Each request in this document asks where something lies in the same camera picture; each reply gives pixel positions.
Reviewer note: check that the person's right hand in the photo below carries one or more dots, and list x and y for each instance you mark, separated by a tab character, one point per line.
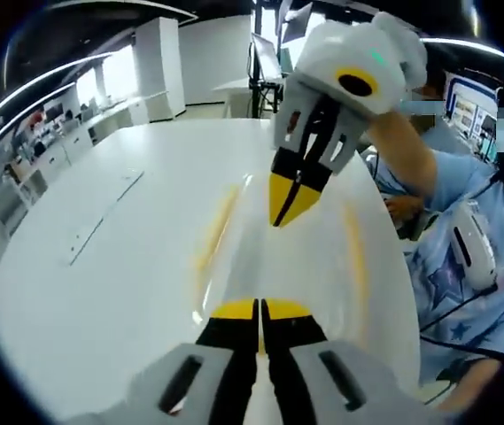
411	57

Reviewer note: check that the white worn device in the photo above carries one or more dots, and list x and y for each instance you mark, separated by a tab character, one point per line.
473	248

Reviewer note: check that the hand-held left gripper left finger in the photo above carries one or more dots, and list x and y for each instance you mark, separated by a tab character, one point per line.
189	380

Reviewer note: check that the person in blue shirt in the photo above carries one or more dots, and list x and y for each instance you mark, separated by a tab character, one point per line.
477	274

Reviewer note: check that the row of white office desks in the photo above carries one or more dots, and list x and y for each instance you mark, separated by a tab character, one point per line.
48	146

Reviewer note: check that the clear plastic bag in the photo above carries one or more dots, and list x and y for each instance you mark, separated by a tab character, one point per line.
304	265

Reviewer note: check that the blue framed screen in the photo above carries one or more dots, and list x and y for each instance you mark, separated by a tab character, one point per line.
468	110

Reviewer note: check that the long ceiling light strip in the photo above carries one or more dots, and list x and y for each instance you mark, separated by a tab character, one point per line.
34	84

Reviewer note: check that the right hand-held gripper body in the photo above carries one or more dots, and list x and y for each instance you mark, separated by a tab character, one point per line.
349	53

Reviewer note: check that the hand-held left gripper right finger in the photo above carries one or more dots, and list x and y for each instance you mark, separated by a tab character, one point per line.
322	380

